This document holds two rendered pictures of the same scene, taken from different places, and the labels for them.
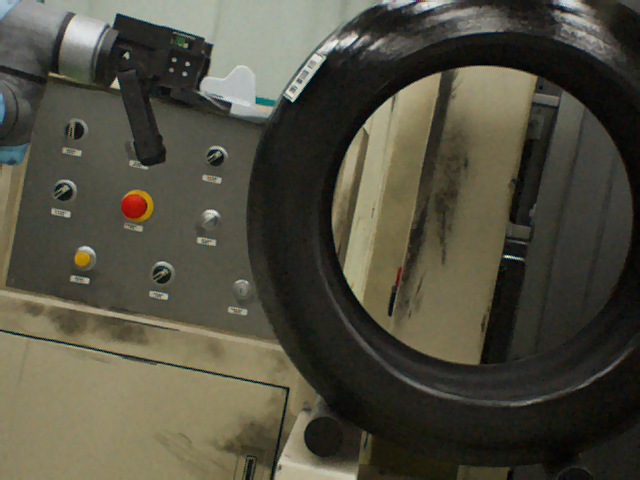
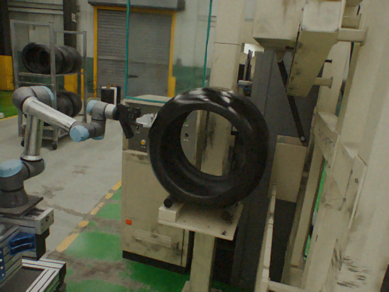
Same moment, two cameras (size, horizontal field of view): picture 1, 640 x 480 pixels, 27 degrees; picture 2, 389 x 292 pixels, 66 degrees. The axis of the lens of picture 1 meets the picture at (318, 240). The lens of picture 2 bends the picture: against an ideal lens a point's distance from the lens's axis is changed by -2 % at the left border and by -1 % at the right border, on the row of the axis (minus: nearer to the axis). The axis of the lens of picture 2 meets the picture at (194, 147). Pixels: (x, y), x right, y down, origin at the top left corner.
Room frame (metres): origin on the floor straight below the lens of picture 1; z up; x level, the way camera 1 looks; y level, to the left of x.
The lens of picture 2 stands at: (0.21, -0.42, 1.55)
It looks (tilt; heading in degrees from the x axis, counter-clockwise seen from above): 16 degrees down; 12
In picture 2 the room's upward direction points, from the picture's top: 5 degrees clockwise
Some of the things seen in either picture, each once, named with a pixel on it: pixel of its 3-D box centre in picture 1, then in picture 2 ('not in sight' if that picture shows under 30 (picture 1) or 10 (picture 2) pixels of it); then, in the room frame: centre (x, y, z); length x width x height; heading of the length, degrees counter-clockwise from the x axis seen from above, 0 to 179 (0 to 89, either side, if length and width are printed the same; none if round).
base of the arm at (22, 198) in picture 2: not in sight; (13, 193); (1.45, 0.85, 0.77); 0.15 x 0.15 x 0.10
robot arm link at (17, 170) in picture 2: not in sight; (11, 174); (1.46, 0.85, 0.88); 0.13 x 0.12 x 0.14; 178
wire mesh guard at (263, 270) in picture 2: not in sight; (259, 280); (1.37, -0.51, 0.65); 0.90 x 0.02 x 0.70; 177
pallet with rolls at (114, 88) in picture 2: not in sight; (110, 98); (7.69, 3.65, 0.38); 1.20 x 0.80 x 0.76; 16
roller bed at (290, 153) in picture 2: not in sight; (286, 167); (1.82, -0.59, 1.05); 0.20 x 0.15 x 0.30; 177
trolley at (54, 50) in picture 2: not in sight; (54, 85); (4.73, 3.10, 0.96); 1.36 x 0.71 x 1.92; 8
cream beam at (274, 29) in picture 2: not in sight; (293, 28); (1.47, -0.49, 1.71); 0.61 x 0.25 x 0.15; 177
